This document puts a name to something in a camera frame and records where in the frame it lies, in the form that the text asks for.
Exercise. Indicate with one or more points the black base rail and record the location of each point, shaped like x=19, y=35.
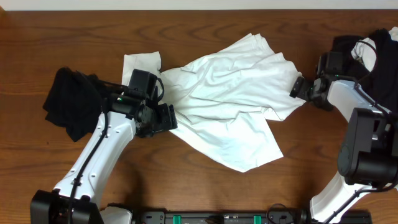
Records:
x=277, y=216

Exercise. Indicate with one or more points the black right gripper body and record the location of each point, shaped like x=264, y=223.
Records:
x=306, y=89

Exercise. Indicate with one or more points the black garment pile right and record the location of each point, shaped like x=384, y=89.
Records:
x=381, y=88

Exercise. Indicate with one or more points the folded black garment left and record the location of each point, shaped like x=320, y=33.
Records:
x=74, y=102

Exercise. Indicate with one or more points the white garment in pile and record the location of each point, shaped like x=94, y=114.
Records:
x=377, y=52

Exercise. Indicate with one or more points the white t-shirt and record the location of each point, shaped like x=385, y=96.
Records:
x=224, y=101

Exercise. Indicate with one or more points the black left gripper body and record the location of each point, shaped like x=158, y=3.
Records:
x=168, y=117

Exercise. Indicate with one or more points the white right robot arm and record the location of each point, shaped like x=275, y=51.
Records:
x=367, y=159

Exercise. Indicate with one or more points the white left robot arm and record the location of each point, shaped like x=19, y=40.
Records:
x=76, y=198

